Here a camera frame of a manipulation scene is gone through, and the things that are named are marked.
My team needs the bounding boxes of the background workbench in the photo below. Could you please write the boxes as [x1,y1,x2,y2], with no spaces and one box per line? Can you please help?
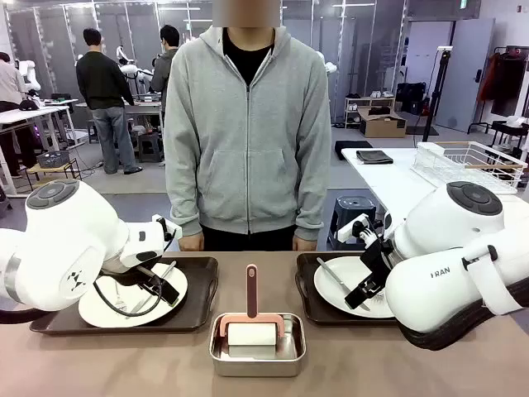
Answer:
[76,98,163,137]

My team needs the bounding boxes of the silver table knife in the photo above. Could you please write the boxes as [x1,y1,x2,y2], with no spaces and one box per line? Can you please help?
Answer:
[317,256,371,312]
[125,260,178,320]

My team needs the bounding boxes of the left arm black hose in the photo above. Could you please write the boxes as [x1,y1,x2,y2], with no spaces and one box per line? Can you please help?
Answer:
[0,306,46,326]

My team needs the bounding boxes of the pink lint roller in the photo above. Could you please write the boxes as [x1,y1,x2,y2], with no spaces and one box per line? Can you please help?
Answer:
[217,263,285,347]

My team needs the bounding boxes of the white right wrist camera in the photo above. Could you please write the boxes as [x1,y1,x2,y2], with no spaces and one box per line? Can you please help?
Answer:
[333,213,385,249]

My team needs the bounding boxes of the white round plate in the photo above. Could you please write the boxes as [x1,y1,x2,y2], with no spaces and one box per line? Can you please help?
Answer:
[78,266,189,329]
[312,256,396,319]

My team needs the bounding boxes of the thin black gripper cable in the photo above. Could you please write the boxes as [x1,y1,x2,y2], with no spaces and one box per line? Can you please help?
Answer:
[93,264,166,319]

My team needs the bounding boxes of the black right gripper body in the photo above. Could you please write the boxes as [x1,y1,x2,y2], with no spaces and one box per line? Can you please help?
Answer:
[359,238,393,286]

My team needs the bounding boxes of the grey plastic basket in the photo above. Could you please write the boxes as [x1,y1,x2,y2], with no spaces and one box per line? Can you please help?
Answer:
[36,151,70,169]

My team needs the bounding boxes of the white side table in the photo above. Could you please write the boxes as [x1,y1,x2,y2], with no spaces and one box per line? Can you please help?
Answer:
[341,146,529,220]

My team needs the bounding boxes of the right arm black hose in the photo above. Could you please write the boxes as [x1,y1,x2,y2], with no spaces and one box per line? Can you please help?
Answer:
[397,280,529,352]

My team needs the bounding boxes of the white background desk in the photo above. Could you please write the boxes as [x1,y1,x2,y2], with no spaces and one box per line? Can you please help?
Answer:
[0,98,79,198]

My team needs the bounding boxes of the clothes rack with garments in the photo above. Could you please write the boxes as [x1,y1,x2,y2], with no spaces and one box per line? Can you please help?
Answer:
[478,45,529,136]

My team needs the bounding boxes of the dark folded cloth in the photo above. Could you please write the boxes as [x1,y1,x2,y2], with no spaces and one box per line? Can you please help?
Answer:
[355,150,394,165]

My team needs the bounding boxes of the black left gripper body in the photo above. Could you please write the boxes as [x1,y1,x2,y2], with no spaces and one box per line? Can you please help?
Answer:
[136,264,169,293]

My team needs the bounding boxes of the black suitcase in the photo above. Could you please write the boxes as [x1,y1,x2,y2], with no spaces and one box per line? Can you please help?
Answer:
[395,81,427,115]

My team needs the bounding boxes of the person's left forearm grey sleeve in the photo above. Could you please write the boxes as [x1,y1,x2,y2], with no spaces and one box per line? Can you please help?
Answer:
[293,156,332,242]

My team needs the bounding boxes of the black tripod stand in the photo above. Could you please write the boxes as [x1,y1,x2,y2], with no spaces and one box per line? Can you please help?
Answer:
[407,45,455,136]

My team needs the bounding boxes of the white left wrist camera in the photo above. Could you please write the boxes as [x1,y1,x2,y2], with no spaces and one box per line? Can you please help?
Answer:
[150,213,183,245]

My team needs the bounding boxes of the person's right hand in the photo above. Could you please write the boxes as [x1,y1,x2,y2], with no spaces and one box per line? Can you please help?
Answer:
[178,234,206,252]

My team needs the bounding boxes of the dark small stool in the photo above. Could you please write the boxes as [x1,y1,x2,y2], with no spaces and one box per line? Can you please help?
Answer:
[137,132,163,163]

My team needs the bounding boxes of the person's right forearm grey sleeve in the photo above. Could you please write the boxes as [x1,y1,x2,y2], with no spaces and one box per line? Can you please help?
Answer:
[164,156,204,237]

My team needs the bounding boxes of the person in grey hoodie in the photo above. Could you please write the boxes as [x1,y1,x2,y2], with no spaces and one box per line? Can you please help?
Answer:
[163,24,334,252]

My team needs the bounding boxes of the black utility cart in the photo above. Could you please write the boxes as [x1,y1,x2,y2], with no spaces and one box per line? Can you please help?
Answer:
[490,119,529,150]

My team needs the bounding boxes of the man in grey jacket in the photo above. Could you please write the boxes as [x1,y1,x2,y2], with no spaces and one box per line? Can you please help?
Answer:
[150,24,181,125]

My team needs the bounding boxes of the black wire wood-top shelf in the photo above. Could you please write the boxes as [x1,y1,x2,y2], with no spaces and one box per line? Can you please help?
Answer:
[24,159,82,192]

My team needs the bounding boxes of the black floor mat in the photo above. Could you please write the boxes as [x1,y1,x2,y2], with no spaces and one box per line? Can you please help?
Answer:
[334,140,375,162]

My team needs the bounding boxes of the arm black hose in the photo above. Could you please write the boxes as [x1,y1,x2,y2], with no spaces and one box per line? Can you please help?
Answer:
[0,306,46,326]
[397,280,529,352]

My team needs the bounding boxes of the man in dark sweater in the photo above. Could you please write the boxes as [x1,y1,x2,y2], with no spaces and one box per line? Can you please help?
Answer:
[75,27,144,175]

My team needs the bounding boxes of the grey plastic stool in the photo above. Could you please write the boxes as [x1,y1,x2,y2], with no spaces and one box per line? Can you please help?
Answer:
[328,195,377,251]

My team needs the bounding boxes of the white wire dish rack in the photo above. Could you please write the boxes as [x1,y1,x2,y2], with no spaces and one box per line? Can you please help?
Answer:
[411,141,529,195]

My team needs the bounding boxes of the open cardboard box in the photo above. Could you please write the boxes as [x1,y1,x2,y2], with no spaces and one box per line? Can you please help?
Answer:
[357,106,408,139]

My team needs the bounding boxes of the stainless steel rectangular pan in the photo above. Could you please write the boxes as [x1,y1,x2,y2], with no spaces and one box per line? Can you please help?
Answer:
[208,313,307,378]

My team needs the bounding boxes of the person in beige shirt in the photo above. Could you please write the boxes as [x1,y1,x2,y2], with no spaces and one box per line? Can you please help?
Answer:
[0,51,38,179]

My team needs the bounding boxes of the dark brown serving tray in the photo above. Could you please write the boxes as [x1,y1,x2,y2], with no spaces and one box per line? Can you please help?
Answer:
[295,251,400,328]
[29,256,220,335]

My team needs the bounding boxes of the low shoe shelf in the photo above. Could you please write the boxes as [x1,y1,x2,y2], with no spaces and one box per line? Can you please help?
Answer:
[344,95,397,125]

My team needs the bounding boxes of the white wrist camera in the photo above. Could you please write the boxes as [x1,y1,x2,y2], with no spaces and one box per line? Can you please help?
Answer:
[150,213,183,245]
[333,213,385,249]

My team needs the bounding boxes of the grey-blue door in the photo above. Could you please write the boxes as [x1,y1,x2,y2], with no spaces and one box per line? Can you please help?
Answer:
[436,18,496,133]

